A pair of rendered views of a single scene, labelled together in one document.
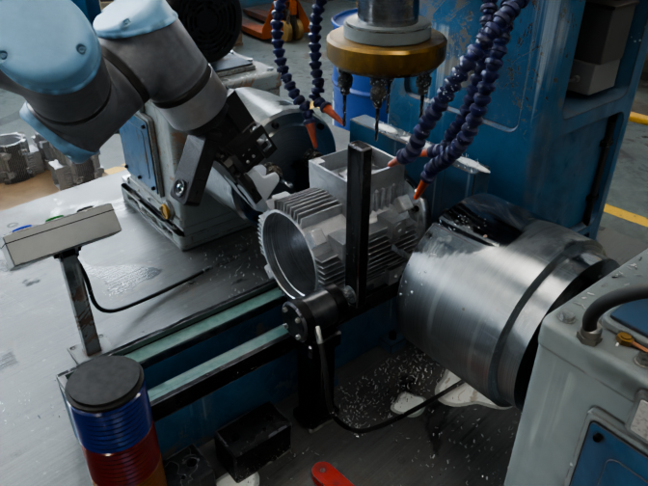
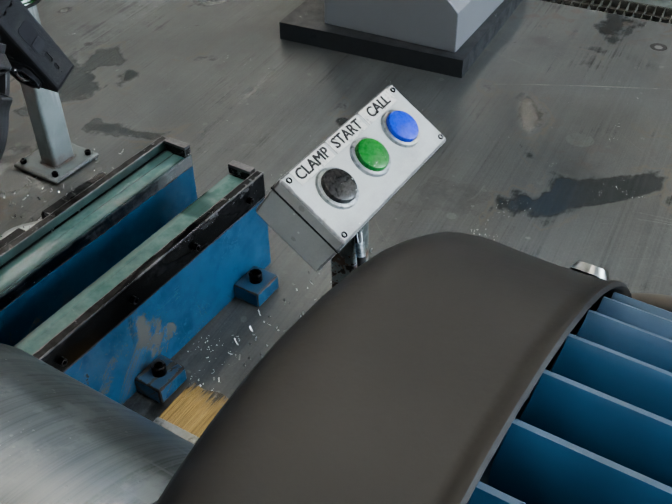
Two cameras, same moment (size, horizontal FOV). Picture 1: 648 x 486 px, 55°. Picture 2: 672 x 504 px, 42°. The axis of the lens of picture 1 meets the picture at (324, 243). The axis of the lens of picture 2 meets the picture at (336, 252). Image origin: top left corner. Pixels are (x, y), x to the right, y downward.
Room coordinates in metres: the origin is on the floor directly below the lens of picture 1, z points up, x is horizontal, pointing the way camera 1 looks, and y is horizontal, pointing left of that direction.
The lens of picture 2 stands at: (1.41, 0.22, 1.46)
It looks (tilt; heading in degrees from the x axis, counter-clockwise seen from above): 40 degrees down; 162
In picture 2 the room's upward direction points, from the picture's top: 1 degrees counter-clockwise
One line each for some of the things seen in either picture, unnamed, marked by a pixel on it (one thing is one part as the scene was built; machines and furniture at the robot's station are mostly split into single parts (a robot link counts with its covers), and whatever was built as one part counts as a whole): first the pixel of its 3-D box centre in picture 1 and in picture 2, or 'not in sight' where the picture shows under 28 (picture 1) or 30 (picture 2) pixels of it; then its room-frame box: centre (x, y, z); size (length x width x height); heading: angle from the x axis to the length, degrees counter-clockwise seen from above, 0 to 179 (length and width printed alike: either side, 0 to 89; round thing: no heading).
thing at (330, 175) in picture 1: (356, 181); not in sight; (0.92, -0.05, 1.11); 0.12 x 0.11 x 0.07; 127
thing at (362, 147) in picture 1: (356, 229); not in sight; (0.74, -0.05, 1.12); 0.04 x 0.03 x 0.26; 129
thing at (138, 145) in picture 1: (195, 137); not in sight; (1.39, 0.31, 0.99); 0.35 x 0.31 x 0.37; 39
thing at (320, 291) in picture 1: (418, 324); not in sight; (0.78, -0.15, 0.92); 0.45 x 0.13 x 0.24; 129
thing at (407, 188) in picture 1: (397, 211); not in sight; (0.98, -0.13, 1.02); 0.15 x 0.02 x 0.15; 39
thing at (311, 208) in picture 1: (337, 237); not in sight; (0.89, -0.02, 1.02); 0.20 x 0.19 x 0.19; 127
